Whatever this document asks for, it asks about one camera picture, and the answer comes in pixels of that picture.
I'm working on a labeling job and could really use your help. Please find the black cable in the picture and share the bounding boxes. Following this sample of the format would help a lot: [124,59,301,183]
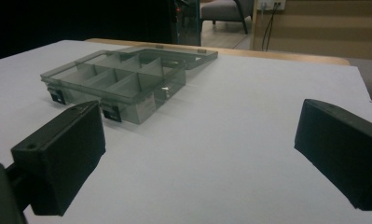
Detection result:
[261,2,282,52]

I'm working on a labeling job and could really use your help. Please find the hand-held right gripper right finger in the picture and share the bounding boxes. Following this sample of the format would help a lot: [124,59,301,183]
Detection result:
[294,98,372,212]

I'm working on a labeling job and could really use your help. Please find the white wall socket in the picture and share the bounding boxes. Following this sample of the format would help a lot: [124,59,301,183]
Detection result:
[256,0,286,11]

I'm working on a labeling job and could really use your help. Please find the grey transparent compartment box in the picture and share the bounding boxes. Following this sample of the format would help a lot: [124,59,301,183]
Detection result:
[39,45,219,125]

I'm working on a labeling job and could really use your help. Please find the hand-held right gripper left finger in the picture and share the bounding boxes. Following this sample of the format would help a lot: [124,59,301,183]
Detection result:
[10,100,107,217]

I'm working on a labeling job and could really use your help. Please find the dark glass cabinet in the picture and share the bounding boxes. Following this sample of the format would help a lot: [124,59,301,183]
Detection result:
[173,0,202,47]

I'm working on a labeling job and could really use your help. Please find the grey armchair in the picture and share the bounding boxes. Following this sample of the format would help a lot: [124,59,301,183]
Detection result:
[200,0,255,35]

